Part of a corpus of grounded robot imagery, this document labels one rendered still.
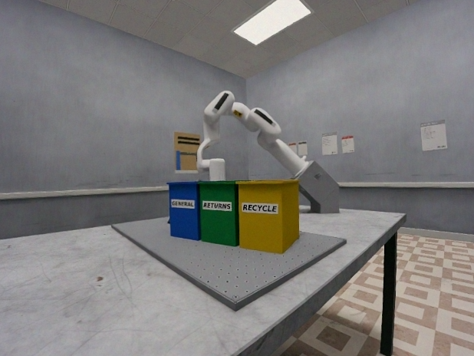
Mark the blue bin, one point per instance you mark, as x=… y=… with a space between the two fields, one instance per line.
x=185 y=210

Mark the green returns bin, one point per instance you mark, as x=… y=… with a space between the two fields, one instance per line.
x=219 y=211

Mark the yellow recycle bin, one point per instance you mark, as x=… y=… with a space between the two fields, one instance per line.
x=268 y=214

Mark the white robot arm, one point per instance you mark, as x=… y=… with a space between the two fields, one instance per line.
x=253 y=120

